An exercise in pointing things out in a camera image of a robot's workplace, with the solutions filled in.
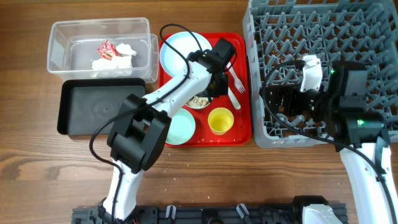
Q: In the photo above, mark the clear plastic waste bin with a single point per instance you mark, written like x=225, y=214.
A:
x=73, y=45

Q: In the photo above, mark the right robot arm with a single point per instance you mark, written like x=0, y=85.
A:
x=359, y=135

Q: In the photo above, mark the mint green bowl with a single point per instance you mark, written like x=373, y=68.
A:
x=182, y=128

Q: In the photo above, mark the red serving tray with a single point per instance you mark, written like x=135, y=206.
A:
x=241, y=130

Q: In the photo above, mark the white plastic spoon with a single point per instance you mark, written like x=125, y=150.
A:
x=233, y=100

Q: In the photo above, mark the small light blue bowl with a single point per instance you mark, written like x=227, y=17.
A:
x=197, y=102

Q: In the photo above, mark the white plastic fork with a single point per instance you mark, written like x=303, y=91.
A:
x=237, y=82

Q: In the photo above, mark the black food waste tray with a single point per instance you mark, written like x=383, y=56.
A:
x=87, y=104

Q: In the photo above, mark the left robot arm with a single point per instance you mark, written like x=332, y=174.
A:
x=140, y=129

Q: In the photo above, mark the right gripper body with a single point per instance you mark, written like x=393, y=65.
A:
x=286, y=104

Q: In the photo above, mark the red snack wrapper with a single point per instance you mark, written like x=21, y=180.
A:
x=107, y=50

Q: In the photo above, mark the yellow plastic cup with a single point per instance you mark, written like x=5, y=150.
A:
x=220, y=120

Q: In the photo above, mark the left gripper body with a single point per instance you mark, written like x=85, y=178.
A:
x=221, y=86

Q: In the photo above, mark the white napkin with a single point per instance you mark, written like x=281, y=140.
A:
x=124, y=60

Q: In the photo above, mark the grey dishwasher rack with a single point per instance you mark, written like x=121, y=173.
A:
x=280, y=31

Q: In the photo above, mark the food scraps and rice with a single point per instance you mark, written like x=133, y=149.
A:
x=197, y=101

